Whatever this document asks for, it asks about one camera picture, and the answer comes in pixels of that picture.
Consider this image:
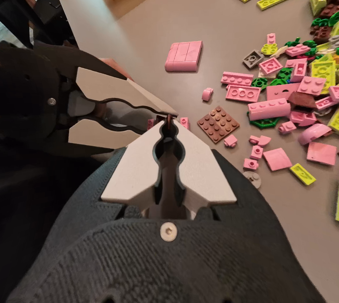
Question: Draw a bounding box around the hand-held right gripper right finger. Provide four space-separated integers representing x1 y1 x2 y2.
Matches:
173 120 237 219

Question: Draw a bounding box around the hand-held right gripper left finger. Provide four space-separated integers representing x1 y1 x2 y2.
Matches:
101 121 165 217

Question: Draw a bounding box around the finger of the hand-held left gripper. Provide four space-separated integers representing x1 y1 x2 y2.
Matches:
75 67 178 117
69 118 147 149

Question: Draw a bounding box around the pink rounded tile block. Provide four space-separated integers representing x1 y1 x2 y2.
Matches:
165 41 203 72

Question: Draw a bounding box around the pile of mixed toy bricks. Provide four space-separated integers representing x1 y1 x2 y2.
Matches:
224 0 339 221

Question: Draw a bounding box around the person's left hand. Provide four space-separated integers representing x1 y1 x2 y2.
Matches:
102 58 133 81

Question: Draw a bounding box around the brown square studded plate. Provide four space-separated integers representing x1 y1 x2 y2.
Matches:
197 106 240 144

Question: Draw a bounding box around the person's black jacket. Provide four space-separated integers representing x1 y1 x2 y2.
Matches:
0 144 106 303

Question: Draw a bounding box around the wide pink plate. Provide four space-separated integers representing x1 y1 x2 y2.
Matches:
226 85 261 103

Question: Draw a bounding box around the long pink curved brick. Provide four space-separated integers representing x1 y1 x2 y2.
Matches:
248 98 291 121

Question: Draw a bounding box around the dark furniture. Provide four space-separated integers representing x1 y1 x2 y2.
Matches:
0 0 77 48

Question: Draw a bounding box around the narrow pink plate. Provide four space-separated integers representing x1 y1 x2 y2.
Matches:
221 71 254 87

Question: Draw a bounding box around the grey square plate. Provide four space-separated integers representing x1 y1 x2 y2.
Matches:
243 49 265 68

